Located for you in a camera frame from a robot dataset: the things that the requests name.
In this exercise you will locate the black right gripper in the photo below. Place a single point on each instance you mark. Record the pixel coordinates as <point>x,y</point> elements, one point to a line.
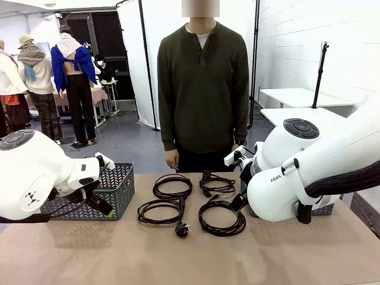
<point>245,175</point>

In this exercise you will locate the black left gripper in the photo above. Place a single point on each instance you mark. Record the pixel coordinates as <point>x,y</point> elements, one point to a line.
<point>71,197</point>

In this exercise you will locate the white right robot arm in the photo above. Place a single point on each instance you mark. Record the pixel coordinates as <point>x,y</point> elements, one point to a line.
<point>297,184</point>

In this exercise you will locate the person's left forearm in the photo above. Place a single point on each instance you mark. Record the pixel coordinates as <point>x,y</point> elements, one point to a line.
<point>242,121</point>

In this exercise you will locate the person's right forearm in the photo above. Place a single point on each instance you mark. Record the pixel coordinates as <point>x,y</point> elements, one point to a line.
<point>168,127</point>

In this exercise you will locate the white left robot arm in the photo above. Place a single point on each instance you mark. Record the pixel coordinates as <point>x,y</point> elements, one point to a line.
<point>29,166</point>

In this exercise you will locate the person's left hand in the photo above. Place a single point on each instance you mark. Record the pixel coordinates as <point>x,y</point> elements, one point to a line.
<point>235,148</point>

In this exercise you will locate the person's right hand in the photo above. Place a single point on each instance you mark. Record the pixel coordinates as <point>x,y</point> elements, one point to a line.
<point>172,160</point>

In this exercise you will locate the grey plastic mesh basket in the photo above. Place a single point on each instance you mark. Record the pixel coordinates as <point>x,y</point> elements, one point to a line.
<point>326,207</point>
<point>118,196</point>

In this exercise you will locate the black trousers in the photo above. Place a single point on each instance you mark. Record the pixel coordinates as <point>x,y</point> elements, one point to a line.
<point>205,161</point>

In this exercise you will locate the black wristwatch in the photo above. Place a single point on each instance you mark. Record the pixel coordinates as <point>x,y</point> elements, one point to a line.
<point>241,143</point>

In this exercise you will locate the table with pink cloth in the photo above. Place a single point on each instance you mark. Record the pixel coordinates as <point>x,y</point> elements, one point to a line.
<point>99,95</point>

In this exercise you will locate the dark green henley sweater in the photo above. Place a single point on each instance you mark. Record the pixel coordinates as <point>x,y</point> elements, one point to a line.
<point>202,95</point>

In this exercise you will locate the narrow white table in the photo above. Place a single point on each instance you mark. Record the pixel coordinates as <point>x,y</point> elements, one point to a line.
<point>297,96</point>

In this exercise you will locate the small white desk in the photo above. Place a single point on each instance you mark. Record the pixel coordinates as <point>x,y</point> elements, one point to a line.
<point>111,82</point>

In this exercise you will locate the mannequin with blue cloth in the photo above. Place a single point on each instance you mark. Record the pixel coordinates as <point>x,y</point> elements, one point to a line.
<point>74,77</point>

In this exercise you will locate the background person with black hair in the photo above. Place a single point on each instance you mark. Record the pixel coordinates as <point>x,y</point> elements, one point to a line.
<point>104,69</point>

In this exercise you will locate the white humanoid robot figure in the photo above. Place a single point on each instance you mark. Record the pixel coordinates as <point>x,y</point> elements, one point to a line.
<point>96,66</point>

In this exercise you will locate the mannequin with patterned scarf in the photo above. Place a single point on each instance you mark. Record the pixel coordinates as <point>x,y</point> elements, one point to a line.
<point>38,77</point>

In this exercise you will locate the black backdrop stand pole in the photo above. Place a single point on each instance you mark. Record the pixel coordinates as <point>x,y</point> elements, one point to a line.
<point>147,59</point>
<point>255,59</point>

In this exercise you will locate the black tripod pole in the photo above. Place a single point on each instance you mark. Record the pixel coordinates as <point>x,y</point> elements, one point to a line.
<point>321,74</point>

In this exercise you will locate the white backdrop screen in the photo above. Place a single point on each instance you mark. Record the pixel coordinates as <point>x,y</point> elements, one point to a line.
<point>151,59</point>

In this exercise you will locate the mannequin in white jacket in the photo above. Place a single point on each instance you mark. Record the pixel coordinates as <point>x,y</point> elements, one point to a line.
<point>9,80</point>

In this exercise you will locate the person's blurred head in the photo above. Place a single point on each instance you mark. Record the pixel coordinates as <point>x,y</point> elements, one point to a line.
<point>200,8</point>

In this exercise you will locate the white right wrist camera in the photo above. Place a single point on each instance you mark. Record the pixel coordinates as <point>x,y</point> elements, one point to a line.
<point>234,156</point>

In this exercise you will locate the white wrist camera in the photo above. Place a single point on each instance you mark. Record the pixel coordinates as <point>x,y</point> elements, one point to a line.
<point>105,160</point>
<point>234,156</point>

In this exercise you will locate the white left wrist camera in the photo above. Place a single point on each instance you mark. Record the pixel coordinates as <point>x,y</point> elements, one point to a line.
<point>105,160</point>

